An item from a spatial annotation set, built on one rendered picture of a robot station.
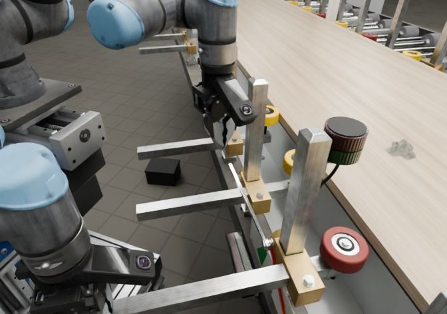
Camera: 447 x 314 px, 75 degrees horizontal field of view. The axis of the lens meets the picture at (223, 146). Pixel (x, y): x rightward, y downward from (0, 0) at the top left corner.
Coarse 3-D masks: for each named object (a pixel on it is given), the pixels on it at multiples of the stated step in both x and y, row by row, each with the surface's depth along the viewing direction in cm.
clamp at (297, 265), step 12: (276, 240) 58; (276, 252) 58; (300, 252) 56; (288, 264) 54; (300, 264) 54; (312, 264) 54; (300, 276) 52; (288, 288) 54; (300, 288) 50; (312, 288) 50; (324, 288) 50; (300, 300) 51; (312, 300) 52
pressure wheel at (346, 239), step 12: (336, 228) 56; (348, 228) 56; (324, 240) 53; (336, 240) 54; (348, 240) 53; (360, 240) 53; (324, 252) 53; (336, 252) 51; (348, 252) 52; (360, 252) 51; (336, 264) 51; (348, 264) 50; (360, 264) 50
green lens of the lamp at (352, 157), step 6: (330, 150) 42; (336, 150) 42; (360, 150) 42; (330, 156) 43; (336, 156) 42; (342, 156) 42; (348, 156) 41; (354, 156) 42; (360, 156) 43; (336, 162) 42; (342, 162) 42; (348, 162) 42; (354, 162) 42
